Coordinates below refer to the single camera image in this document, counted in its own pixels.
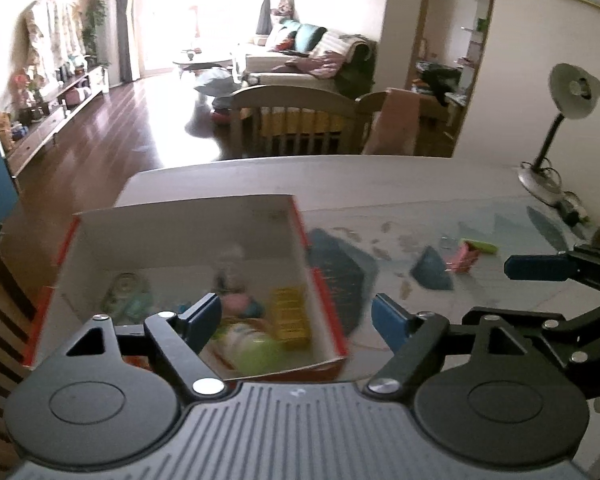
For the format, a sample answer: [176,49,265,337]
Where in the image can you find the beige cloth on chair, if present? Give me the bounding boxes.
[362,87,421,156]

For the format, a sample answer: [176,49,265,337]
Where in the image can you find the green potted plant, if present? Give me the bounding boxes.
[82,0,108,66]

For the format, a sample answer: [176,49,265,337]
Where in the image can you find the blue and white astronaut toy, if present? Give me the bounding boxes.
[215,245,246,291]

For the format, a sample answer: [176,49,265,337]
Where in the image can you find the beige sofa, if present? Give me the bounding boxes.
[240,20,378,98]

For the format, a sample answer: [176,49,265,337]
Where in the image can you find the round white tape measure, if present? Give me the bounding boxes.
[102,272,153,323]

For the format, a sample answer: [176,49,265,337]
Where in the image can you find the grey floor cushion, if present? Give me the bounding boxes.
[195,67,233,98]

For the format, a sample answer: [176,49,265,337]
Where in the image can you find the pink pig toy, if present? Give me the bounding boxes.
[220,295,251,318]

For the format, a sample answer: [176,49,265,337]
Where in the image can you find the floral dust cover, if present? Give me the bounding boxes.
[22,0,86,86]

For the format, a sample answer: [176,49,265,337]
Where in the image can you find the yellow carton box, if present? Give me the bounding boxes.
[271,287,312,348]

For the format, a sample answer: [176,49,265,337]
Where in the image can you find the oval coffee table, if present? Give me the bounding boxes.
[172,49,231,78]

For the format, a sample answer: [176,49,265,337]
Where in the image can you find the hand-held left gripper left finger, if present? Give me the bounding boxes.
[35,292,228,401]

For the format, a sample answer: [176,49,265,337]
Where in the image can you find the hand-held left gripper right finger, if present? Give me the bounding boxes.
[362,294,561,396]

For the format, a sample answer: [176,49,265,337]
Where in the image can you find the wooden tv stand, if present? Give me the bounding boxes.
[5,65,112,176]

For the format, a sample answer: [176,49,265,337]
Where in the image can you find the black power plug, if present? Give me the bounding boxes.
[560,192,591,226]

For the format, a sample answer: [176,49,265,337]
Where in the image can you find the red and white cardboard box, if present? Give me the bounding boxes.
[22,194,351,381]

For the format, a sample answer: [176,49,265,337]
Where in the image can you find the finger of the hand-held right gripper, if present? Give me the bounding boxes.
[505,244,600,306]
[462,295,600,401]

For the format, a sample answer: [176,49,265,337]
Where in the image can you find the pink house-shaped box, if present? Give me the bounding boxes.
[447,242,481,273]

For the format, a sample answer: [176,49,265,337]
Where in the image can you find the green capped bottle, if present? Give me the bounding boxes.
[212,322,283,378]

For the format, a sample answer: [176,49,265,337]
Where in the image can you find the grey desk lamp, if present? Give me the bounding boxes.
[517,62,600,206]

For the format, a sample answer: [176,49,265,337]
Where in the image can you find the green tube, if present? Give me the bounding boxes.
[460,239,497,255]

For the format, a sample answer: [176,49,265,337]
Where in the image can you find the dark wooden chair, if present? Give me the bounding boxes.
[0,240,38,456]

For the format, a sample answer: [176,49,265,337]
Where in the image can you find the wooden dining chair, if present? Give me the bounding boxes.
[228,85,371,157]
[355,89,451,157]

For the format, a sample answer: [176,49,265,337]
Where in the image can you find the white standing air conditioner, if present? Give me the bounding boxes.
[91,0,122,93]

